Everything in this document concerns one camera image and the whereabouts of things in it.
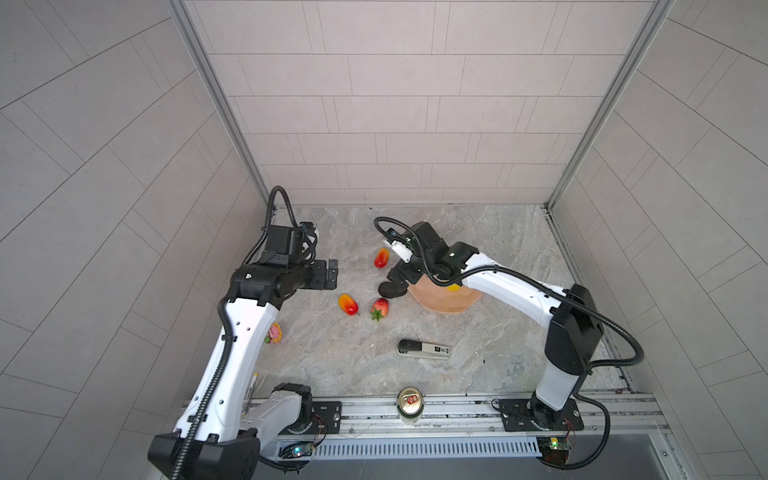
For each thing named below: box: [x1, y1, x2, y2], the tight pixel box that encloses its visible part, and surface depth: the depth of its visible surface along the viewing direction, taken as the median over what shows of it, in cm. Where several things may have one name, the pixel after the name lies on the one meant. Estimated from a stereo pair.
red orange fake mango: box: [338, 294, 359, 316], surface depth 88 cm
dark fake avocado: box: [378, 281, 408, 298], surface depth 92 cm
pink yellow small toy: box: [264, 322, 283, 344], surface depth 82 cm
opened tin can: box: [397, 386, 424, 425], surface depth 66 cm
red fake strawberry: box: [370, 298, 389, 322], surface depth 87 cm
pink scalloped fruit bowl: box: [407, 274, 482, 313], surface depth 90 cm
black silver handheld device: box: [397, 339, 450, 360], surface depth 80 cm
